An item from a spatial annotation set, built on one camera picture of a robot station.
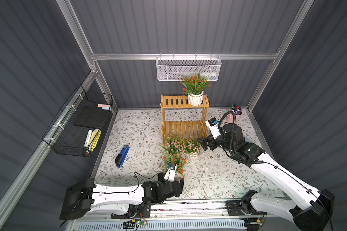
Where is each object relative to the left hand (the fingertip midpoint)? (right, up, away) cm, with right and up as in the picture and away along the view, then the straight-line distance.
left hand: (177, 179), depth 78 cm
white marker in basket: (-44, +25, -6) cm, 51 cm away
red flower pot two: (+1, +11, -1) cm, 11 cm away
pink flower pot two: (+9, +16, +3) cm, 18 cm away
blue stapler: (-36, +9, +13) cm, 39 cm away
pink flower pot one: (-1, +18, +4) cm, 19 cm away
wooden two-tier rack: (+5, +40, +9) cm, 41 cm away
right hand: (+15, +25, -4) cm, 30 cm away
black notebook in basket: (-45, +34, -2) cm, 57 cm away
